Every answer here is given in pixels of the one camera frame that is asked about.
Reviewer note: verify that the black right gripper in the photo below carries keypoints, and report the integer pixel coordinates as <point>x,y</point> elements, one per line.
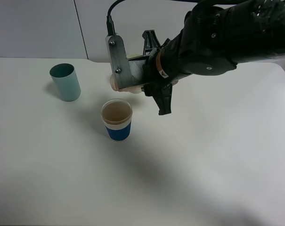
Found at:
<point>162,69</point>

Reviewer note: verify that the clear plastic drink bottle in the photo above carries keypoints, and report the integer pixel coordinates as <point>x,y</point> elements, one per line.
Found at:
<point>133,90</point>

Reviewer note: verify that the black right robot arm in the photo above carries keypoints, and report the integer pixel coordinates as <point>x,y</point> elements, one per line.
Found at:
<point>214,41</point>

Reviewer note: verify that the pale yellow plastic cup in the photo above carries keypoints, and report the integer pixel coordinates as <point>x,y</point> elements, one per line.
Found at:
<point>129,56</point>

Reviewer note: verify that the clear cup with blue sleeve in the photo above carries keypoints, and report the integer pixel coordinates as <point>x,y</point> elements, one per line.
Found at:
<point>117,115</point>

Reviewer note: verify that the teal plastic cup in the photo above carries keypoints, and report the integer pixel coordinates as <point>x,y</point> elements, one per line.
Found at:
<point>65,79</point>

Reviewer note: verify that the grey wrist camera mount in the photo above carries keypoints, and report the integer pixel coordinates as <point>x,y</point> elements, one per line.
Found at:
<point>127,72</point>

